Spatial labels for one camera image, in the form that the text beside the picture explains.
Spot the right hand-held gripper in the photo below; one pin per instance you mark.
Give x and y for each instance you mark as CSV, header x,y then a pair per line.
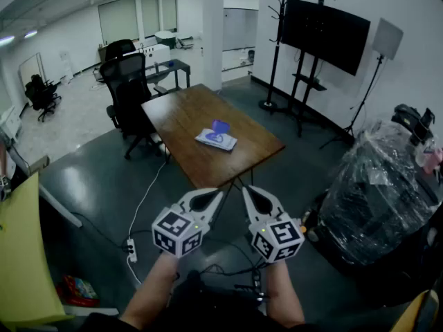
x,y
280,240

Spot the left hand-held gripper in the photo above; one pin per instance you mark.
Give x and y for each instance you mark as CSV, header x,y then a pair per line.
x,y
171,232

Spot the white and blue packet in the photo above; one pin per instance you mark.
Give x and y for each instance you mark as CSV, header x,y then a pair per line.
x,y
221,144

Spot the blue plastic part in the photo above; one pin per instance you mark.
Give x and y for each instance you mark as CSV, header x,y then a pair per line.
x,y
220,126

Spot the person's right forearm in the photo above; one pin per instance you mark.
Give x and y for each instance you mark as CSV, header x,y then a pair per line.
x,y
282,296

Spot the person's left forearm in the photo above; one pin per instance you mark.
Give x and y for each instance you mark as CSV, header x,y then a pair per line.
x,y
152,289

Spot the white power strip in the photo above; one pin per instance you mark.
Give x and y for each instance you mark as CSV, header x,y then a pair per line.
x,y
132,249

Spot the person's black clothing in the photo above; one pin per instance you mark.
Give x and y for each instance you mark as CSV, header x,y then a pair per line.
x,y
214,310

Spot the plastic-wrapped black machine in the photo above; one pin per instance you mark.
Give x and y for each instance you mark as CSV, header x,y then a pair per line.
x,y
380,199

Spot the black mesh office chair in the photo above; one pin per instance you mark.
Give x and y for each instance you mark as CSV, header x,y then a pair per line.
x,y
128,95

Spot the black coat rack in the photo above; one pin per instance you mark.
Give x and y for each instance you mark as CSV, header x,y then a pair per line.
x,y
273,74

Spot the black television stand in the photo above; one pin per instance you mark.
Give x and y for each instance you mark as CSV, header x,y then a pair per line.
x,y
309,81

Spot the small black desk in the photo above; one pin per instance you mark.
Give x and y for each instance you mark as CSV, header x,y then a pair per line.
x,y
178,66

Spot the slim dark bottle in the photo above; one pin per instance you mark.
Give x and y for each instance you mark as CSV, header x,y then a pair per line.
x,y
156,67

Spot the white floor beam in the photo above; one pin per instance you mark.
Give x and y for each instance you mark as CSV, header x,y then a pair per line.
x,y
59,207

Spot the black tripod stand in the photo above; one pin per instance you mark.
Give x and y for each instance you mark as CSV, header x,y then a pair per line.
x,y
366,95

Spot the red colourful box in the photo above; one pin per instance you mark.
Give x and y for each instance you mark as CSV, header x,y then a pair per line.
x,y
78,290

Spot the white cabinet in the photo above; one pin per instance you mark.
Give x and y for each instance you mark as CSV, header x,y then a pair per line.
x,y
157,52

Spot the black bag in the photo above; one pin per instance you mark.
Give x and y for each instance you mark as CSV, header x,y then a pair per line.
x,y
406,119

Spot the round white table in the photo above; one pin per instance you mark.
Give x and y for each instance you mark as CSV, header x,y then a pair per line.
x,y
165,36

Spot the pink item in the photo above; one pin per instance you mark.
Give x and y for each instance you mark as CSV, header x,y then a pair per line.
x,y
431,157

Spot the frosted glass partition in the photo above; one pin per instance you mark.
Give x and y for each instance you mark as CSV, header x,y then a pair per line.
x,y
240,29

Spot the black television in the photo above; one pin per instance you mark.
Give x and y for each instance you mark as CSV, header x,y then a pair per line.
x,y
325,33

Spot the yellow board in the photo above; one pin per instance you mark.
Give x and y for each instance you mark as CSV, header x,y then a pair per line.
x,y
20,254

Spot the white window blind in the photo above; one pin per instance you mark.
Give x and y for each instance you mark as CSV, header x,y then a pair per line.
x,y
117,21
149,14
169,10

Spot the white light panel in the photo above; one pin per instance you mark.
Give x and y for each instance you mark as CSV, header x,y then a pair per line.
x,y
387,38

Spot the white shelf unit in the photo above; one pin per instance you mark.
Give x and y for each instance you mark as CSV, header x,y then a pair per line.
x,y
10,123

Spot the whiteboard on stand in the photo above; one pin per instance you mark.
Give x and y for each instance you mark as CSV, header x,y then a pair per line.
x,y
31,69

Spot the ceiling tube light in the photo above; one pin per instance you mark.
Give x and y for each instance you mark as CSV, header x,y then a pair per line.
x,y
6,40
30,34

